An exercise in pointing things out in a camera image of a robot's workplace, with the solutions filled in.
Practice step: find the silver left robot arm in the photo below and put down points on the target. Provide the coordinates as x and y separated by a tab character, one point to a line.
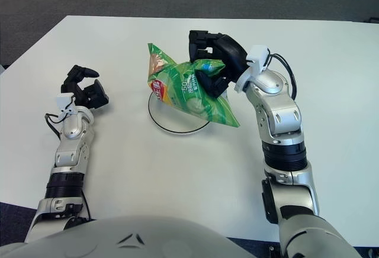
69	151

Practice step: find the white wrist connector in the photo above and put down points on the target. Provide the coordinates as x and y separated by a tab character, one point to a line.
257	56
63	101

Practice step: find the white right wrist connector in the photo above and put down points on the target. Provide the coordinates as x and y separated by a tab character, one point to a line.
257	56

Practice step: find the grey robot torso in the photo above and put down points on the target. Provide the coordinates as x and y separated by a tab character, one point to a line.
133	240

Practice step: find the green snack bag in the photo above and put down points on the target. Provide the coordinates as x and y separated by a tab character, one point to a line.
183	92

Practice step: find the black chair base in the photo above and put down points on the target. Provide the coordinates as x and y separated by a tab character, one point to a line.
373	19

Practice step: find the white left wrist connector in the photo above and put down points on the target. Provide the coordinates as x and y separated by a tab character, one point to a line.
63	101

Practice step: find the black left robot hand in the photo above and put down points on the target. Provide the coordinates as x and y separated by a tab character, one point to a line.
94	95

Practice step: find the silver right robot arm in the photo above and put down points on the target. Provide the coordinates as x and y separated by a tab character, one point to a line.
281	116

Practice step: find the white plate with black rim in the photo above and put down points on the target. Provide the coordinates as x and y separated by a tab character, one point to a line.
165	119

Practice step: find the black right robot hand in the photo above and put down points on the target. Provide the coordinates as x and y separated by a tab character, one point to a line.
231	54

